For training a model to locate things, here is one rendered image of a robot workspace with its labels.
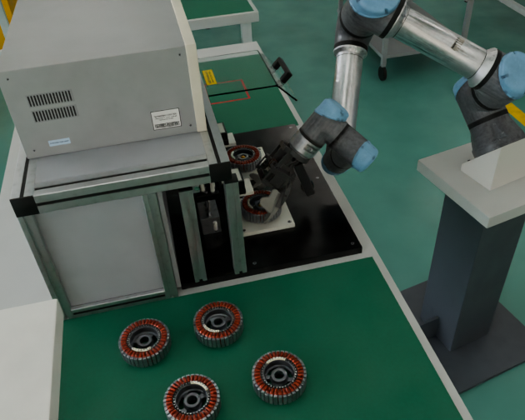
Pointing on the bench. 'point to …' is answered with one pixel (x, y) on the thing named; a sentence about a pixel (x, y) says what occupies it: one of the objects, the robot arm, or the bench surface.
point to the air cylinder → (208, 217)
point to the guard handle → (282, 68)
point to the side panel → (102, 255)
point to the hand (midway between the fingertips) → (258, 207)
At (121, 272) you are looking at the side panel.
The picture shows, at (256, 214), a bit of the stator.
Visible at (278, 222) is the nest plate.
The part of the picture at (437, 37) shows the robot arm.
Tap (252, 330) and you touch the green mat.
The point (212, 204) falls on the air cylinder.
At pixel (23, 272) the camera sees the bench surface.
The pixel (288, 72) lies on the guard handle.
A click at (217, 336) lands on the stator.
